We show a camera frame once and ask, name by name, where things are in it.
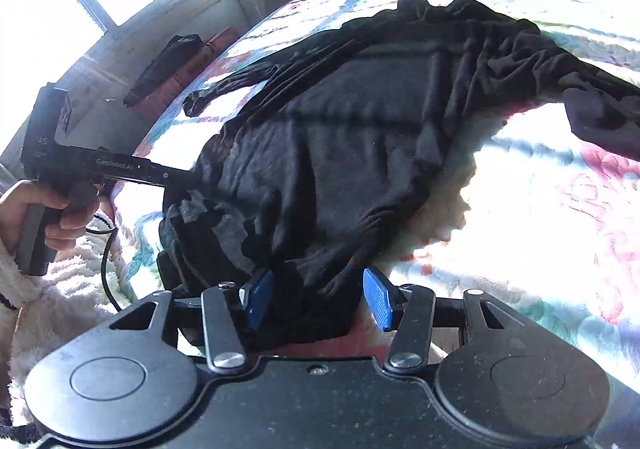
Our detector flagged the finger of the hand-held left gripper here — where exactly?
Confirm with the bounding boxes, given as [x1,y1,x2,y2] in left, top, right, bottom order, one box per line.
[149,160,197,190]

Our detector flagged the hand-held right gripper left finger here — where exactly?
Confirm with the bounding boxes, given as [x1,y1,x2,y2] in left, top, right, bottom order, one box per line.
[107,268,276,373]

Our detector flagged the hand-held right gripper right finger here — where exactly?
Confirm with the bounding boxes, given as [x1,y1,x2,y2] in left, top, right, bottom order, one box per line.
[363,267,527,371]

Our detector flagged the black long-sleeve garment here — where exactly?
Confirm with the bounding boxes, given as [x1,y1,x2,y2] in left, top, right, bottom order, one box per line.
[158,0,640,347]

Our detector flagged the person's left forearm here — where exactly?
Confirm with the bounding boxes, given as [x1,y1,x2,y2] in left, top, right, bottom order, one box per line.
[0,228,132,430]

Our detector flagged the folded black clothes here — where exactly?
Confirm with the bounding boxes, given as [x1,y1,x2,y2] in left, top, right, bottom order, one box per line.
[123,34,205,108]

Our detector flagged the person's left hand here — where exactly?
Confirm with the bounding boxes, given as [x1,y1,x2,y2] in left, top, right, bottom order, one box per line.
[0,179,105,257]

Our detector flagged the brown suitcase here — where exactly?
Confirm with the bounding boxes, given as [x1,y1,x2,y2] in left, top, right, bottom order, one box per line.
[134,27,241,126]

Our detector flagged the floral quilted bedspread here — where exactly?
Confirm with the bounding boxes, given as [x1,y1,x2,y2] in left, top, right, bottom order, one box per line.
[107,0,640,410]

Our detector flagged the black cable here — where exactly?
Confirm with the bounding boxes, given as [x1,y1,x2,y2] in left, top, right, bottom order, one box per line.
[86,209,123,317]

